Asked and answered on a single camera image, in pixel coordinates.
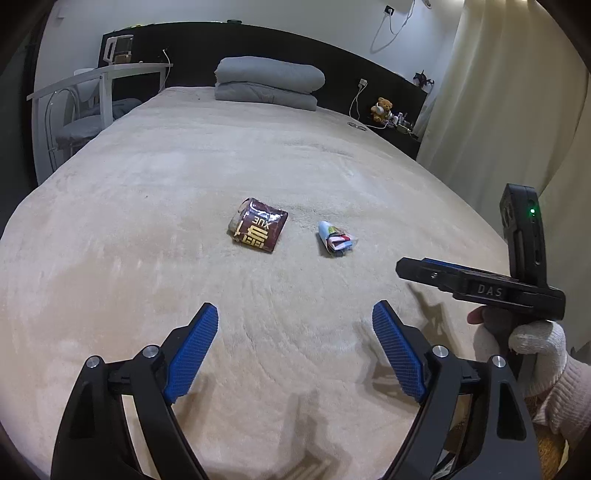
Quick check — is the white countertop appliance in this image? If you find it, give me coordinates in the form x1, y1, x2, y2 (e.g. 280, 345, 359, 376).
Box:
102, 34, 136, 65

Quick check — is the white wall socket cable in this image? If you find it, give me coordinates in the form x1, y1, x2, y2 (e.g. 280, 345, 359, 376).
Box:
372, 0, 416, 54

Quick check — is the brown teddy bear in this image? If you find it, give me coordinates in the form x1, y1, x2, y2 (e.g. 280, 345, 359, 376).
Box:
370, 97, 394, 123

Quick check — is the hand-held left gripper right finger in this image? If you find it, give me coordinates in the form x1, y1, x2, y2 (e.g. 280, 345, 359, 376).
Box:
372, 300, 542, 480

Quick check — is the beige curtain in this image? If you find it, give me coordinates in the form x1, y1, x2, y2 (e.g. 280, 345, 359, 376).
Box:
416, 0, 591, 259

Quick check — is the dark red snack packet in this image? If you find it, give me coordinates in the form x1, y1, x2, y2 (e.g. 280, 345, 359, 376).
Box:
228, 197, 289, 254

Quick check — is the cluster of small bottles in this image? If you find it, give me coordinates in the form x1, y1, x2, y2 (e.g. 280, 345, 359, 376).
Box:
392, 113, 419, 137

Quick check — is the folded grey quilt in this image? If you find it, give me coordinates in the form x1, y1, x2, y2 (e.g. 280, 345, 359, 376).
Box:
213, 56, 326, 112

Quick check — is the white charger cable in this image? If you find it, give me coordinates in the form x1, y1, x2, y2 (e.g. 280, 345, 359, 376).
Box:
349, 78, 369, 121

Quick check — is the white desk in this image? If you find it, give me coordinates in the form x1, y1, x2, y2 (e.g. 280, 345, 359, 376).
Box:
27, 62, 174, 127

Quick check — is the person's right hand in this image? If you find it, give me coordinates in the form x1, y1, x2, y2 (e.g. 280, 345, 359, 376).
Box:
467, 307, 591, 444

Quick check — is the grey cushioned chair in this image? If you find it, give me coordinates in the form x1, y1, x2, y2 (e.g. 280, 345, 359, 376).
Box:
44, 80, 141, 162

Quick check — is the black headboard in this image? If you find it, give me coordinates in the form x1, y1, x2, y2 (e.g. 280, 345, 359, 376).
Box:
100, 22, 429, 160

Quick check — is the black nightstand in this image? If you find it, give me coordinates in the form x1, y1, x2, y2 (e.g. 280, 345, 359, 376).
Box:
365, 115, 423, 160

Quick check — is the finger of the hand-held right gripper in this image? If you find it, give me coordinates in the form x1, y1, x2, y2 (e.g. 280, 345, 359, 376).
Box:
396, 257, 468, 297

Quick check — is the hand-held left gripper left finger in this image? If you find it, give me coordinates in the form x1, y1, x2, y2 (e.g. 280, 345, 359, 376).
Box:
50, 302, 220, 480

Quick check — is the blue wrapper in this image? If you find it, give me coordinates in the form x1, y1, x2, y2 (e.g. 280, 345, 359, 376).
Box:
317, 220, 360, 257

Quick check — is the cream fleece blanket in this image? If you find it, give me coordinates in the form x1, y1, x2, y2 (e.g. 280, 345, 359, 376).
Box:
0, 85, 522, 480

